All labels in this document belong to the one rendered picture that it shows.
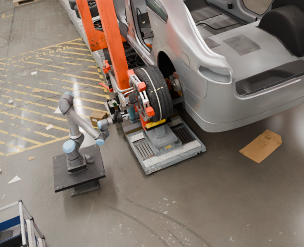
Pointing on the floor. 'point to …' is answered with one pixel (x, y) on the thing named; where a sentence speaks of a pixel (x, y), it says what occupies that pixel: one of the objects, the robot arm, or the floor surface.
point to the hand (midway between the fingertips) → (128, 112)
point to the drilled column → (119, 128)
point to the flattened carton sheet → (262, 146)
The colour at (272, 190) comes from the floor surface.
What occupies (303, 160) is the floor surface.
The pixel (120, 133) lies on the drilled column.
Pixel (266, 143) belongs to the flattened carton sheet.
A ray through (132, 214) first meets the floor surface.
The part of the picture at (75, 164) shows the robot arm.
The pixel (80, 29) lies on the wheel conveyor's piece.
